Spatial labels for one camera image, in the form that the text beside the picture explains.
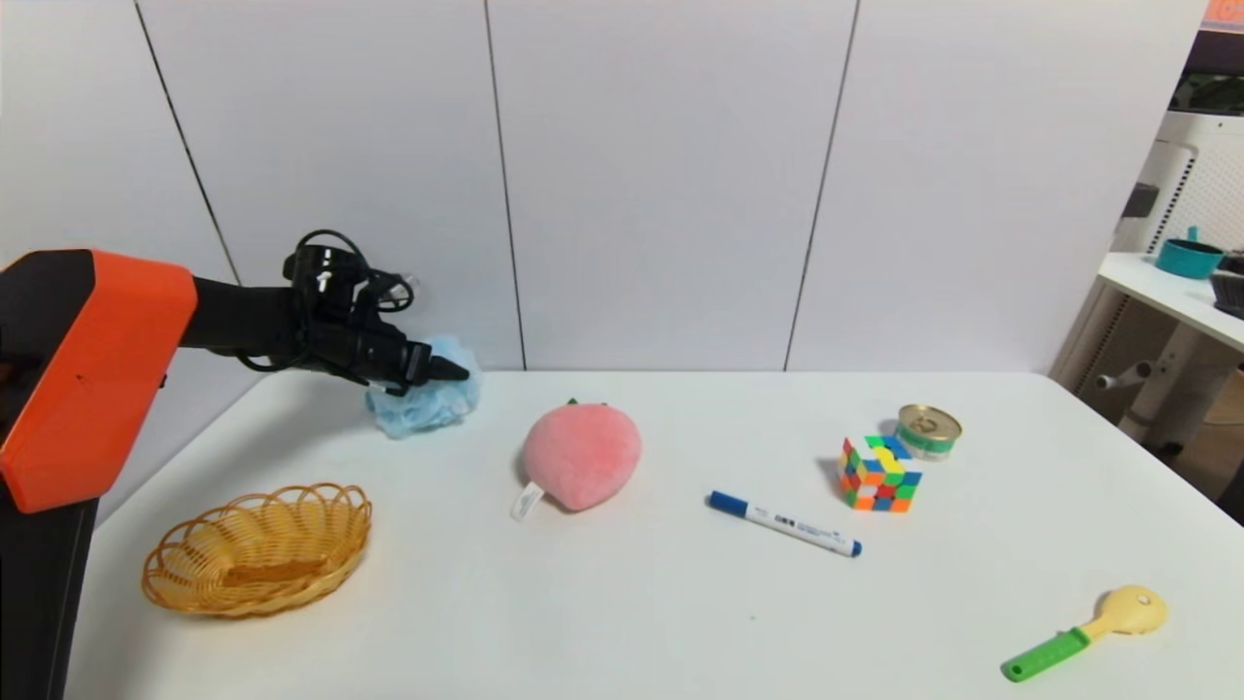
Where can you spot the pink peach plush toy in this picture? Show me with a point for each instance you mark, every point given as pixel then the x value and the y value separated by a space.
pixel 583 457

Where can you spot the white pegboard panel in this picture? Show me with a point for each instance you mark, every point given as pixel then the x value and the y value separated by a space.
pixel 1205 185

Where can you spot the light blue bath loofah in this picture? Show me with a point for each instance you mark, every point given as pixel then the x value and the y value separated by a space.
pixel 432 408

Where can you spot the white table leg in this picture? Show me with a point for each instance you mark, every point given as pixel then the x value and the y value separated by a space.
pixel 1181 389

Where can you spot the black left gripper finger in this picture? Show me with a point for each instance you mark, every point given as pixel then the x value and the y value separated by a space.
pixel 394 390
pixel 447 369

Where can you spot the black container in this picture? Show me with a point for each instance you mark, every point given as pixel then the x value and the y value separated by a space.
pixel 1230 290

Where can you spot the blue and white marker pen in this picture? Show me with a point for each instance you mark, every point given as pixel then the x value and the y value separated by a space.
pixel 783 525

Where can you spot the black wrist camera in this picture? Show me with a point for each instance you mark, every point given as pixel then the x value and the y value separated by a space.
pixel 326 277

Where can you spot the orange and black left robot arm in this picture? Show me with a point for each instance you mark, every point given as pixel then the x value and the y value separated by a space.
pixel 97 369

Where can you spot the teal pot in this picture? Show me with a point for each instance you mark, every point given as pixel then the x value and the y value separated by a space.
pixel 1188 261

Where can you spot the yellow wicker basket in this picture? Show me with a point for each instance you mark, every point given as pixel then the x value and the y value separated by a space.
pixel 194 583

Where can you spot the multicoloured puzzle cube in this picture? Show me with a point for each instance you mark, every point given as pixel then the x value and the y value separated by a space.
pixel 881 476

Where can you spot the small tin can green label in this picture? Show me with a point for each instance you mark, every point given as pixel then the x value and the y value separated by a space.
pixel 929 430

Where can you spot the white side table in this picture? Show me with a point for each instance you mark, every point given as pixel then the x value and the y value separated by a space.
pixel 1161 290

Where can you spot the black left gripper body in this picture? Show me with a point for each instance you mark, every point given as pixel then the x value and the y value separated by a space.
pixel 417 364

